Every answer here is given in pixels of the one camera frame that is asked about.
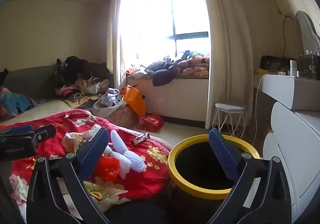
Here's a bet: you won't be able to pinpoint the orange patterned quilt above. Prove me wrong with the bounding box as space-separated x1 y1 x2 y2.
175 51 210 78

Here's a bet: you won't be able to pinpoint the wall cable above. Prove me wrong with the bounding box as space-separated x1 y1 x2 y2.
282 14 298 57

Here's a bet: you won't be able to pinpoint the red floral blanket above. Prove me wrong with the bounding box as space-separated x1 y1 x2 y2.
0 109 173 214

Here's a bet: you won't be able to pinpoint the white printed plastic bag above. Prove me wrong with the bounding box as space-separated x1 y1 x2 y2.
61 132 86 153

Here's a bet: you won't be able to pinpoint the red plastic wrapper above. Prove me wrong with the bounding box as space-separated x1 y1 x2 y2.
94 157 121 182

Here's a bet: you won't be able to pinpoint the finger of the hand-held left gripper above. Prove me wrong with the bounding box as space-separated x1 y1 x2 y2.
27 124 57 145
0 125 34 137

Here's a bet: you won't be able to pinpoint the orange bag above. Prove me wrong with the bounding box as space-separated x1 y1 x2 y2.
122 85 147 117

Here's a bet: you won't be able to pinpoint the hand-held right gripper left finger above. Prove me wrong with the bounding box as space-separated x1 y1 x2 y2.
26 127 110 224

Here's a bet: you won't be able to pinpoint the white wire stool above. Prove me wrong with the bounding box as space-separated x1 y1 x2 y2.
212 103 248 140

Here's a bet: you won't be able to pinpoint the floral fabric basket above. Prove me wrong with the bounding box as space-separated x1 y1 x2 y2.
105 104 140 128

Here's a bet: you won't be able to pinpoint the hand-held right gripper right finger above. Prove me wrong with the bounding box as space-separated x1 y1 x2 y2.
207 128 293 224

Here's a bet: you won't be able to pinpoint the white cable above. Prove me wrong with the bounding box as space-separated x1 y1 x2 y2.
252 73 275 147

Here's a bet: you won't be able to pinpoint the grey padded headboard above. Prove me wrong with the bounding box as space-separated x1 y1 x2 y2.
0 63 113 107

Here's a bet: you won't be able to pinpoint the narrow cream curtain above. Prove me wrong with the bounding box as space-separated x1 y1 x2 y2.
106 0 128 90

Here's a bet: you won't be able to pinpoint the dark cosmetics organizer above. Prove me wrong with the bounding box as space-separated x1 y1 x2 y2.
297 54 320 80

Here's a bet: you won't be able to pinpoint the red plastic bag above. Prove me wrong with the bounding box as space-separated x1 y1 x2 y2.
137 114 164 133

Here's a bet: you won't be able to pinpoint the pile of clothes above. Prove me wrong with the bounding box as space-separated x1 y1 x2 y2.
54 56 113 105

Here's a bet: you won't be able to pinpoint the wide cream curtain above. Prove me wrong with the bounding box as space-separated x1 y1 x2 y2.
194 0 255 130

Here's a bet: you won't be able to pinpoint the black bin with yellow rim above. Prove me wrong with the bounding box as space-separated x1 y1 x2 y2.
168 134 262 214

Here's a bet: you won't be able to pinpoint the vanity mirror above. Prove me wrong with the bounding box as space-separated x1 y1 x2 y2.
295 11 320 55

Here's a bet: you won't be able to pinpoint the white vanity desk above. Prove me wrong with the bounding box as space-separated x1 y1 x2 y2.
254 73 320 112

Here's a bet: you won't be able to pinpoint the grey white clothes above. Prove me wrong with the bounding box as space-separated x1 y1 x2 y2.
92 88 123 115

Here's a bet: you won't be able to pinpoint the teal and pink cloth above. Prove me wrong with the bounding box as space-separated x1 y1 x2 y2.
0 85 38 118

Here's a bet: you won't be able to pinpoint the white scalloped drawer cabinet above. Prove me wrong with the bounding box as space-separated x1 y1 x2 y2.
262 102 320 224

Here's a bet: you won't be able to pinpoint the dark cloth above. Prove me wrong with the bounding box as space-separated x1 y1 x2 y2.
0 68 9 85

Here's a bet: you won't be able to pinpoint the bed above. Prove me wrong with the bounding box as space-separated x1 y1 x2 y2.
0 100 75 127

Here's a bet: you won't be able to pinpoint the dark jacket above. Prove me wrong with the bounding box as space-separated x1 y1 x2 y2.
145 60 181 87

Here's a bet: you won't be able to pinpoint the dark bag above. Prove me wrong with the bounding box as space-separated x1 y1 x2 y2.
260 56 290 71

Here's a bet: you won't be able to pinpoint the small snack wrapper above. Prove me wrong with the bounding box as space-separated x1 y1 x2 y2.
132 132 150 145

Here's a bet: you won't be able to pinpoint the white foam net sleeve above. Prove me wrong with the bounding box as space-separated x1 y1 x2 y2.
85 124 102 140
118 150 147 179
110 129 129 155

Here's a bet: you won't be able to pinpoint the small cylindrical bottle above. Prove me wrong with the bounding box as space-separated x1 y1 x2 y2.
290 59 298 77

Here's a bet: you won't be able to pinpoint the white window seat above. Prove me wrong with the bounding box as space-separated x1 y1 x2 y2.
126 74 209 122

